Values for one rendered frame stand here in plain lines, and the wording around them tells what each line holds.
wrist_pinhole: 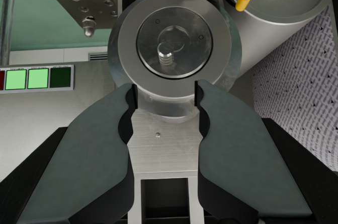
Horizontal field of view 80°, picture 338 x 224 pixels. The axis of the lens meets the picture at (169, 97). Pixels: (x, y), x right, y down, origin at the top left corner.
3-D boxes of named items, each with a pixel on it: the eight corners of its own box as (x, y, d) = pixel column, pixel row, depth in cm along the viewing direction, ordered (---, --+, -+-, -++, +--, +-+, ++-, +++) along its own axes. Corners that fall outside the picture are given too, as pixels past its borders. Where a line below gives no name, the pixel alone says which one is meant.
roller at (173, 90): (226, -13, 21) (237, 95, 19) (197, 65, 47) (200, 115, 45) (116, -7, 21) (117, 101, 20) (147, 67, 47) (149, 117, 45)
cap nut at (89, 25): (93, 18, 55) (93, 33, 54) (98, 25, 59) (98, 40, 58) (79, 19, 55) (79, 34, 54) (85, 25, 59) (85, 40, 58)
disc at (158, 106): (235, -16, 23) (249, 113, 21) (234, -13, 24) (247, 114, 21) (106, -9, 23) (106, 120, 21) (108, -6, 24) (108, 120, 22)
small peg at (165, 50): (176, 44, 17) (169, 59, 17) (175, 56, 20) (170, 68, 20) (160, 38, 17) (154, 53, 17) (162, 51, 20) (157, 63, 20)
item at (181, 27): (222, 20, 20) (196, 88, 19) (218, 30, 22) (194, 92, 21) (154, -4, 21) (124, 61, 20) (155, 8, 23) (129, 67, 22)
